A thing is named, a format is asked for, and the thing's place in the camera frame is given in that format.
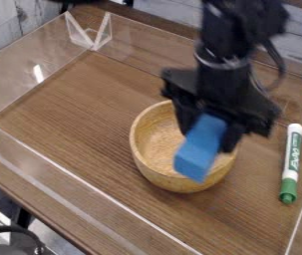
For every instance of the black metal stand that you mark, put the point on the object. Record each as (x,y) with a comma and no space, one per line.
(18,240)

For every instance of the green white dry-erase marker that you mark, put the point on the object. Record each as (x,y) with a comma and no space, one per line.
(290,180)

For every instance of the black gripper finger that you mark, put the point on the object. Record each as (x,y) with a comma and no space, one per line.
(187,114)
(232,137)

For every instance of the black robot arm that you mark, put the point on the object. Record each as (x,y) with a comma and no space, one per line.
(236,26)

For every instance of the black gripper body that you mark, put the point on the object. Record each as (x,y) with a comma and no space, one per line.
(227,94)

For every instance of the blue block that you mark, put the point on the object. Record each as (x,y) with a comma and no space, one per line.
(197,152)

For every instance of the wooden brown bowl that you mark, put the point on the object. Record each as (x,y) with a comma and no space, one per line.
(154,141)

